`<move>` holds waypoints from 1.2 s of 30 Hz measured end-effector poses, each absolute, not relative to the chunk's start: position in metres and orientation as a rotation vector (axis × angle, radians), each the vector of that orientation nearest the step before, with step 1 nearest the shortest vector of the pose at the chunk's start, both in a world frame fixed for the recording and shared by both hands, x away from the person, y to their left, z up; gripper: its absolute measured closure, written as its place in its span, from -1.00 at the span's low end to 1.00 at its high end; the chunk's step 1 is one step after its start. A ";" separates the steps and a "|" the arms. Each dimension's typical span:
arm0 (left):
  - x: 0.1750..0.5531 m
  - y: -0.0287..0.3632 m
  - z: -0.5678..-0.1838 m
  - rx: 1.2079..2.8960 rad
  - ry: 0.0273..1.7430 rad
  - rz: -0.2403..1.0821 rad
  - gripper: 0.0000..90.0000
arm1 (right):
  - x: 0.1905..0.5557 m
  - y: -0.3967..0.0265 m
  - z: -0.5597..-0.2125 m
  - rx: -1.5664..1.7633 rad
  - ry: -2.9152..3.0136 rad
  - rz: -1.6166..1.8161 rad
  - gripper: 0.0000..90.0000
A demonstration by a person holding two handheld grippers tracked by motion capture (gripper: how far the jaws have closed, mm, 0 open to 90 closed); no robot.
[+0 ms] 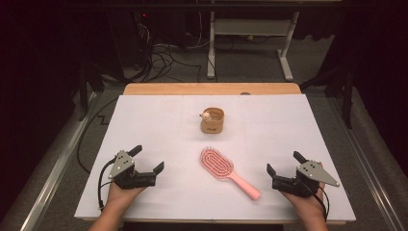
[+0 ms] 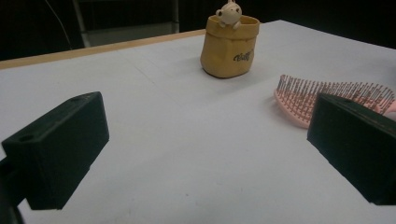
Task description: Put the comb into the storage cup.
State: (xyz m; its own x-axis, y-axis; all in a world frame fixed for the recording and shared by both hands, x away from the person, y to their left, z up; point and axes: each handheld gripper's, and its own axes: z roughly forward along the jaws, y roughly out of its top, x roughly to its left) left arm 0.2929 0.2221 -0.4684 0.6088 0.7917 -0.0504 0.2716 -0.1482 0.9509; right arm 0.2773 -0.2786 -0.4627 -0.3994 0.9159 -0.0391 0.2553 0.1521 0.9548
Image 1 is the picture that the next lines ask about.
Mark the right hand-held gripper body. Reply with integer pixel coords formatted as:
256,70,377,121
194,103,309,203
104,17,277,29
271,160,341,198

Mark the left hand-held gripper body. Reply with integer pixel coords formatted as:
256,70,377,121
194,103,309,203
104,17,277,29
108,149,158,191

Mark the person's left hand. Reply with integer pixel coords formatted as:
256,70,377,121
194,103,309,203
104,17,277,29
105,181,147,210

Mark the person's right hand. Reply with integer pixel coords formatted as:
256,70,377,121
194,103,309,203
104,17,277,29
281,162,328,222

